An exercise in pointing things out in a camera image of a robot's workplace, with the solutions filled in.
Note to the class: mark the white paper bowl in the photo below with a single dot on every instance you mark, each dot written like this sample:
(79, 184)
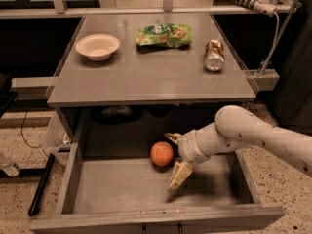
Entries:
(97, 47)

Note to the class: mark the orange fruit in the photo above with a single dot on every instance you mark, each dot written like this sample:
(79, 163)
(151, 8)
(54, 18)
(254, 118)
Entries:
(162, 154)

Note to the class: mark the black pole on floor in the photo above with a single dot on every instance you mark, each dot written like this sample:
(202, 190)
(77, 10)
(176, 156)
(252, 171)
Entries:
(34, 207)

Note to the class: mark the grey counter cabinet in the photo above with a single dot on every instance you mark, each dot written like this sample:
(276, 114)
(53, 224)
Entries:
(152, 76)

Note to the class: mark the gold soda can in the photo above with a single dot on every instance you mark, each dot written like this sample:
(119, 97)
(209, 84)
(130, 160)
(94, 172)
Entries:
(214, 56)

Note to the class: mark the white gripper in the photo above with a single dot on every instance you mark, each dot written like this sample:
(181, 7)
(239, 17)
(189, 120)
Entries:
(187, 145)

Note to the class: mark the white spring-wrapped handle device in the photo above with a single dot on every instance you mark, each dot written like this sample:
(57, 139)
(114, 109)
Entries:
(261, 6)

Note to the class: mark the open grey drawer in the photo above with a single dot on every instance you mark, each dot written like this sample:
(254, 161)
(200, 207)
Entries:
(102, 194)

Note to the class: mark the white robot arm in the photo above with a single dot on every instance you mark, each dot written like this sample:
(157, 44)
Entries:
(235, 128)

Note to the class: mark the green chip bag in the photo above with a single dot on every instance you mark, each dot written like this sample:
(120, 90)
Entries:
(167, 35)

